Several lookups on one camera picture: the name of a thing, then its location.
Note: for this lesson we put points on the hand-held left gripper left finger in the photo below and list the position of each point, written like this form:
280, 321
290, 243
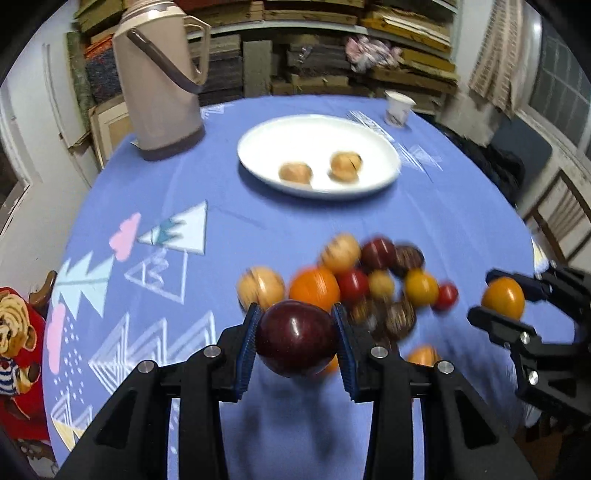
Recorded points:
247, 341

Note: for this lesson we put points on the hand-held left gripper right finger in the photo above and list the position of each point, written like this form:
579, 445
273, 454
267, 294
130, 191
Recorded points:
345, 350

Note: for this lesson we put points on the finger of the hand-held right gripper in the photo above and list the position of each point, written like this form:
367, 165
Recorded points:
498, 325
535, 288

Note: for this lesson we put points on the orange mandarin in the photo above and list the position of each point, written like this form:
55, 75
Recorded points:
503, 297
424, 356
332, 367
315, 286

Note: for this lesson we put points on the dark red plum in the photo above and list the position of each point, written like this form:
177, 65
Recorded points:
377, 254
295, 339

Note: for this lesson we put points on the yellow pepino melon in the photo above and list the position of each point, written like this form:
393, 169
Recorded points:
295, 171
345, 166
340, 253
260, 287

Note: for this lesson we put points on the small red cherry tomato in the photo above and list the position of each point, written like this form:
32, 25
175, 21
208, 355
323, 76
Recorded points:
445, 296

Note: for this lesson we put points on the dark water chestnut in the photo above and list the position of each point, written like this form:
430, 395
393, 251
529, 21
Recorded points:
399, 318
364, 314
407, 258

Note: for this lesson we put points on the yellow tomato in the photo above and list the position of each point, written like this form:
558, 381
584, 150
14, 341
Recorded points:
421, 287

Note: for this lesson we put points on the white oval plate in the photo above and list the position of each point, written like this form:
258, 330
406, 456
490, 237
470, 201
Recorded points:
300, 138

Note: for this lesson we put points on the blue printed tablecloth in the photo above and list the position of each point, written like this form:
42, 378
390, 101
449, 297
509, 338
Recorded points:
207, 277

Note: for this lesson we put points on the small round yellow fruit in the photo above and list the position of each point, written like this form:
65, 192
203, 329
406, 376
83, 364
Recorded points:
381, 284

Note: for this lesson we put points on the wooden chair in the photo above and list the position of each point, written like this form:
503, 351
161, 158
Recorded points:
561, 212

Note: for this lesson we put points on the black bag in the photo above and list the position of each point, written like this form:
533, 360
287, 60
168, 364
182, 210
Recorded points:
485, 161

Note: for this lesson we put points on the dark blue panel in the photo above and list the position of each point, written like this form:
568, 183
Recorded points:
521, 147

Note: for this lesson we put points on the window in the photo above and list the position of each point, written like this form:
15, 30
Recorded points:
561, 83

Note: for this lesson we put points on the white paper cup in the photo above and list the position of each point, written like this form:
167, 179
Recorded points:
398, 108

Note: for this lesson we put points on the checkered curtain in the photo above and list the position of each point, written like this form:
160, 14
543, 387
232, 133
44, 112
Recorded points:
503, 55

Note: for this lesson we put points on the beige thermos jug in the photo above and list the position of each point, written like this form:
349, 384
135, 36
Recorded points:
157, 92

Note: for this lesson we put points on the crumpled floral cloth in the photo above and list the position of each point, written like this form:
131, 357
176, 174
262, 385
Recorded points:
371, 53

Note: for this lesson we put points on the stack of wooden boards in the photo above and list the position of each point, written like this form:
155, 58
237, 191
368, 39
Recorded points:
314, 60

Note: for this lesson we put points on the leaning wooden picture frame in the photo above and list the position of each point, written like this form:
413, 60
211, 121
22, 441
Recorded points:
111, 129

